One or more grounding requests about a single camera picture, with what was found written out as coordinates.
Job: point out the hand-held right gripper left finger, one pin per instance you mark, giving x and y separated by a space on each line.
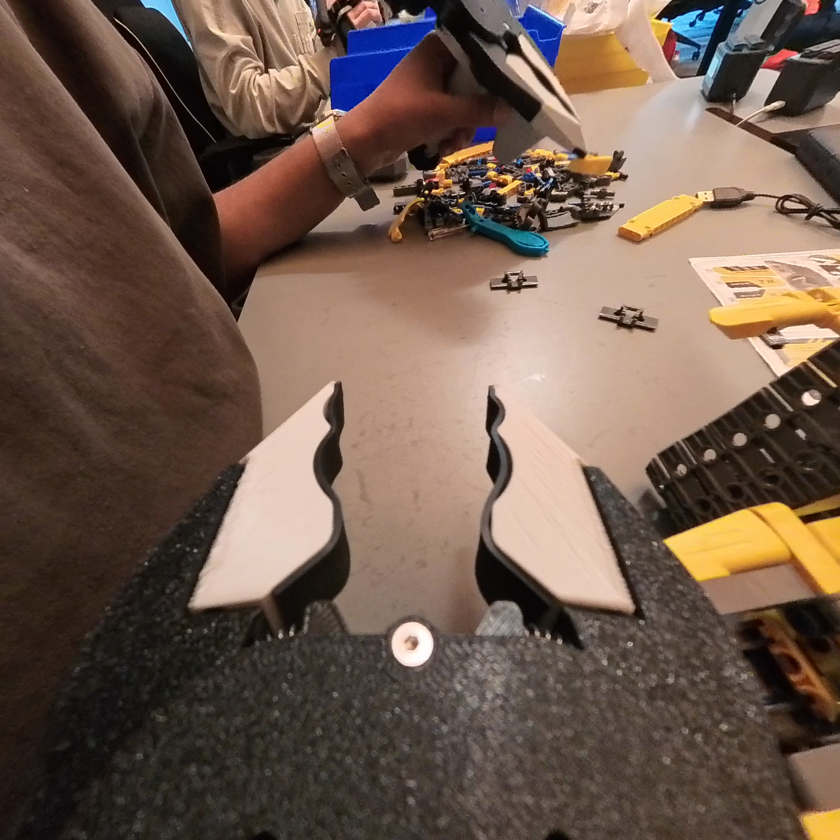
262 525

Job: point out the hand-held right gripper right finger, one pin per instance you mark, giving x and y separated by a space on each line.
558 525

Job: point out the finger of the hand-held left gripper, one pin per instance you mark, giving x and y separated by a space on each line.
544 85
518 134

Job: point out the pile of toy building parts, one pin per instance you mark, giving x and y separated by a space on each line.
499 187

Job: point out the yellow plastic toy piece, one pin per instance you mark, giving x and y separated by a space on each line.
590 163

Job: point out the black toy track link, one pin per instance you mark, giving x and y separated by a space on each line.
514 281
628 318

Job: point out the person's left forearm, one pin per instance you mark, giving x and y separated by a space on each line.
269 203

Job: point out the person's left hand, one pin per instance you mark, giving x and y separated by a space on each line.
407 105

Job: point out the yellow plastic bin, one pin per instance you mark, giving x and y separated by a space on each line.
604 59

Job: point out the blue plastic bin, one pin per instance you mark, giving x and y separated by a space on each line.
367 79
380 36

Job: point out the teal plastic tool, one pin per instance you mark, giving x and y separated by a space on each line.
505 236

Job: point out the white plastic bag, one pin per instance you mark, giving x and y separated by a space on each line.
630 26

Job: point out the yellow curved toy piece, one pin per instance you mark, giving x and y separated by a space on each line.
400 223

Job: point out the long yellow toy block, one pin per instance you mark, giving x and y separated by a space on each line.
659 218

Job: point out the black battery charger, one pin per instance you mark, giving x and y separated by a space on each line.
814 79
732 72

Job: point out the yellow black tracked toy vehicle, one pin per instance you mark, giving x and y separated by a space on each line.
741 459

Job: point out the person's brown shirt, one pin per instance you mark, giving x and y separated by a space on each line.
98 328

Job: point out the instruction booklet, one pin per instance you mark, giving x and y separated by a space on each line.
741 275

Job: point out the black office chair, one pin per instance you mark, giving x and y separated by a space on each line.
164 65

